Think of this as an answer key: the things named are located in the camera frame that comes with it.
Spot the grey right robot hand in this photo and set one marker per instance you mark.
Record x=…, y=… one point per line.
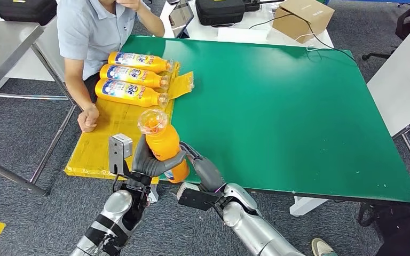
x=206, y=173

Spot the person's left hand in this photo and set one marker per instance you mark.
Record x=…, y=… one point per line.
x=130, y=3

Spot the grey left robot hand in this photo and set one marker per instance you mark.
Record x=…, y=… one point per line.
x=148, y=160

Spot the person's right hand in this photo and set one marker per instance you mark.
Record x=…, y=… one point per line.
x=88, y=120

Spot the orange detergent bottle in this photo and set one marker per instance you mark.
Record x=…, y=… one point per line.
x=127, y=93
x=162, y=141
x=130, y=76
x=138, y=63

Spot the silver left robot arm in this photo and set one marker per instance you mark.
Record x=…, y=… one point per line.
x=113, y=219

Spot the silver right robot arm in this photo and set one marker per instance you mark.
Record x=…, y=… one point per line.
x=254, y=222

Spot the yellow taped cardboard sheet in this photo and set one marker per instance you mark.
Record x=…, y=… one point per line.
x=95, y=148

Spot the white table leg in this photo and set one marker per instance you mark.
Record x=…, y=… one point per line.
x=153, y=194
x=305, y=206

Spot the dark smartphone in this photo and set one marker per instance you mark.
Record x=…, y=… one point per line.
x=172, y=1

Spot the dark tablet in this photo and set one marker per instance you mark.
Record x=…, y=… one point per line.
x=181, y=17

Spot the white desk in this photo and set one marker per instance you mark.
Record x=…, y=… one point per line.
x=207, y=32

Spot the white side table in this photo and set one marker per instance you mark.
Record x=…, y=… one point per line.
x=403, y=81
x=46, y=49

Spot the black carrying case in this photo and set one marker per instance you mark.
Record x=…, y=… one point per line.
x=220, y=11
x=26, y=12

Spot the grey steel table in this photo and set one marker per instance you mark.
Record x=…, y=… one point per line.
x=0, y=49

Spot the black radio device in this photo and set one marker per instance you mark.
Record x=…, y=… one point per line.
x=251, y=5

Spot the brown cardboard box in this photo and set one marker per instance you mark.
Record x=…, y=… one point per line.
x=302, y=19

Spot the black bag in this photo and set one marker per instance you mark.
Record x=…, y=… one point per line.
x=399, y=217

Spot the blue steel rack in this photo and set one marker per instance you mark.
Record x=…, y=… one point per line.
x=367, y=1

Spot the black office chair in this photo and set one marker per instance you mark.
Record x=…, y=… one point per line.
x=406, y=23

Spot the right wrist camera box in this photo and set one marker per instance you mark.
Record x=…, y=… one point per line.
x=194, y=198

